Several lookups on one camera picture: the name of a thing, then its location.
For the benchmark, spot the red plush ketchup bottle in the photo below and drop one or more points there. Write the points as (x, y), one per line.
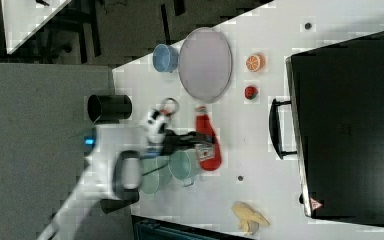
(208, 153)

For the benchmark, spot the green metal cup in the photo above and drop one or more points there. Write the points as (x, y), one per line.
(184, 166)

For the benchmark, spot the black cylinder post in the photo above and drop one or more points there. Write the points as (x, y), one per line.
(109, 107)

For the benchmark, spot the black toaster oven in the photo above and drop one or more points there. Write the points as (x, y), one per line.
(336, 95)

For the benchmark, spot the orange slice toy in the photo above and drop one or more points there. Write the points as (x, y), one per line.
(255, 62)

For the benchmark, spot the yellow plush banana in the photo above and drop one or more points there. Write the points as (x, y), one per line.
(249, 219)

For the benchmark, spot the blue cup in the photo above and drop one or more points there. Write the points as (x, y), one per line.
(165, 58)

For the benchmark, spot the red plush strawberry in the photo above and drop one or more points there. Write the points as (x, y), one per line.
(250, 92)

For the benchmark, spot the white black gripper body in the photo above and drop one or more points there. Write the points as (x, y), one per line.
(154, 125)

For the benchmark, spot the green perforated strainer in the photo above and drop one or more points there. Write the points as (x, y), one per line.
(156, 174)

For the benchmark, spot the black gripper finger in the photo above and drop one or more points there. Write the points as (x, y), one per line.
(190, 137)
(180, 147)

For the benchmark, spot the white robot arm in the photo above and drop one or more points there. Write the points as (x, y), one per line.
(115, 170)

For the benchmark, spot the pink round plate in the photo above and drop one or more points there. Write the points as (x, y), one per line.
(205, 64)

